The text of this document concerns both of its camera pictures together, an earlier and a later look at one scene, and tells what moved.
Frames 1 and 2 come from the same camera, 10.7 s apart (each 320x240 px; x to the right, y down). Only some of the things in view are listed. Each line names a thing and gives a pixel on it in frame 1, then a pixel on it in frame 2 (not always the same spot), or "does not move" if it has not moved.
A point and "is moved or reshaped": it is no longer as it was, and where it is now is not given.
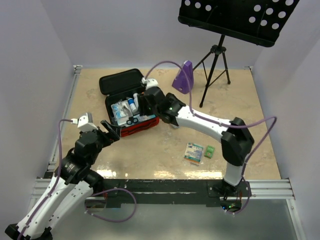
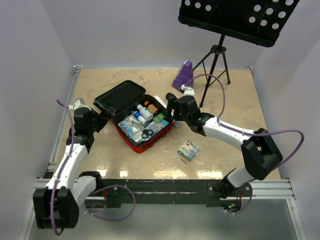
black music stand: x=259 y=21 does not move
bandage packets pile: x=193 y=153 is moved or reshaped
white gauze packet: x=121 y=119 to x=137 y=136
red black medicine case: x=122 y=103 is moved or reshaped
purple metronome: x=181 y=83 does not move
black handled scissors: x=132 y=119 to x=146 y=132
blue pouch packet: x=142 y=117 to x=156 y=127
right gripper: x=143 y=102 to x=168 y=114
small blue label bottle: x=131 y=103 to x=141 y=119
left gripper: x=115 y=130 to x=103 y=118
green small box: x=209 y=151 to x=158 y=117
